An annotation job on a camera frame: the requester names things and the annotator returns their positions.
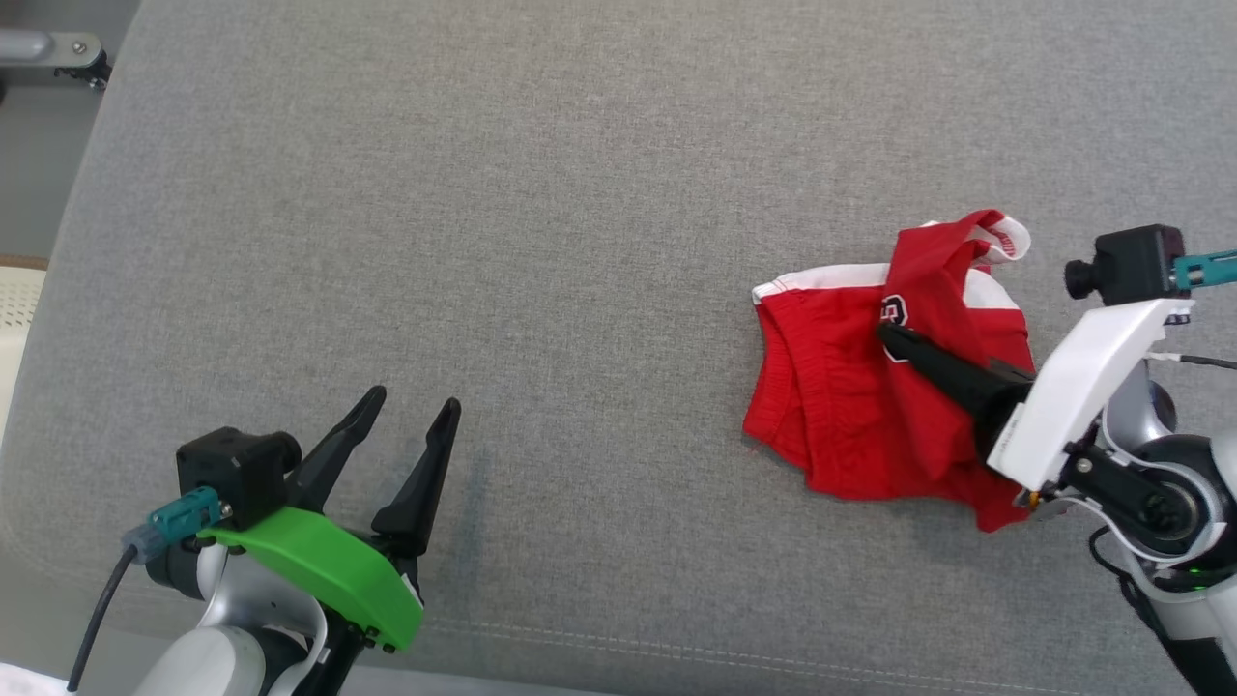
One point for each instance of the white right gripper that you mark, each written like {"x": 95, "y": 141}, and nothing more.
{"x": 1082, "y": 387}

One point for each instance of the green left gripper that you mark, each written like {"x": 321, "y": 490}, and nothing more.
{"x": 329, "y": 565}

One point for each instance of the bright red basketball jersey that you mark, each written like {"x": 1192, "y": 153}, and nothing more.
{"x": 831, "y": 387}

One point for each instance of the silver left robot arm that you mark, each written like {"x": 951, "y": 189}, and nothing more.
{"x": 213, "y": 657}

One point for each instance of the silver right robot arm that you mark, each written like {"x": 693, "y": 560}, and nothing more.
{"x": 1160, "y": 503}

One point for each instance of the cream perforated plastic panel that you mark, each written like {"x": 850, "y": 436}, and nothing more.
{"x": 14, "y": 329}

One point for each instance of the white tape strip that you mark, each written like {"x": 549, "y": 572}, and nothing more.
{"x": 19, "y": 681}

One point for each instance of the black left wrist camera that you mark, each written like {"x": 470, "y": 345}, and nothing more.
{"x": 232, "y": 469}

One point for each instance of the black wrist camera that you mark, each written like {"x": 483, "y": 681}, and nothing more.
{"x": 232, "y": 469}
{"x": 1131, "y": 263}

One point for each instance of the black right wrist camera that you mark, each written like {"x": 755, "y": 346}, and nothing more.
{"x": 1131, "y": 263}

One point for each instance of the teal left camera connector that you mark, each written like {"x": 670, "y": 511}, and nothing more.
{"x": 179, "y": 517}

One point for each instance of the teal camera connector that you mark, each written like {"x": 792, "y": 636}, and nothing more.
{"x": 1208, "y": 268}
{"x": 179, "y": 517}

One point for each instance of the teal right camera connector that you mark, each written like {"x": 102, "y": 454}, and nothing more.
{"x": 1208, "y": 268}

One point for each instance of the grey metal bracket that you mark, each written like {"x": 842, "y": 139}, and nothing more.
{"x": 39, "y": 45}

